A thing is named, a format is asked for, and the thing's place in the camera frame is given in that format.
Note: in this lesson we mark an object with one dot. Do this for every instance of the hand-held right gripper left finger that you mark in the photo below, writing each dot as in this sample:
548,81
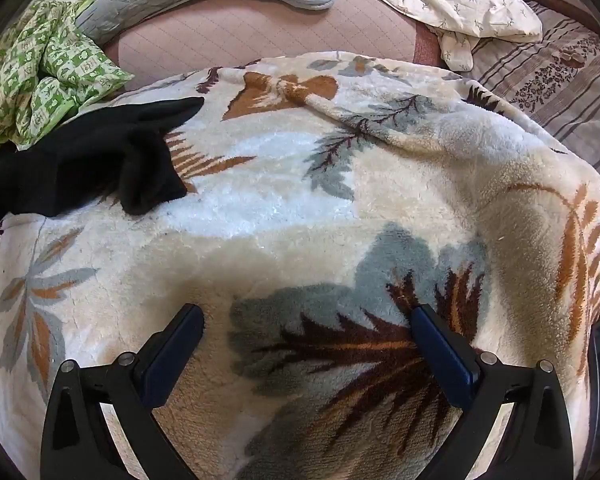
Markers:
167,360

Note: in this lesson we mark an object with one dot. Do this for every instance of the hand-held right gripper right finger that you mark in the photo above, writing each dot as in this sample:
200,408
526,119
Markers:
445,355

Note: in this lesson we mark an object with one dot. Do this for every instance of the black pants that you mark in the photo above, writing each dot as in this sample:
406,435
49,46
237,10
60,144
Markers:
80,170

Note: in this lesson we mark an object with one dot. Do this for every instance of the leaf printed fleece blanket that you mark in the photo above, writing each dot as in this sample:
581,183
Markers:
300,240

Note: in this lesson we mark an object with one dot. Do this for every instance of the brown striped bedsheet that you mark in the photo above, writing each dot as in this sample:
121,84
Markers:
555,75

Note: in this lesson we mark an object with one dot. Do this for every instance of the green patterned quilt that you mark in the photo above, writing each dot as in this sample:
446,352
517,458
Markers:
45,70

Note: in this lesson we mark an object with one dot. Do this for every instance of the pink quilted mattress pad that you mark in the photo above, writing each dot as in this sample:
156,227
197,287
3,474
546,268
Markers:
230,35

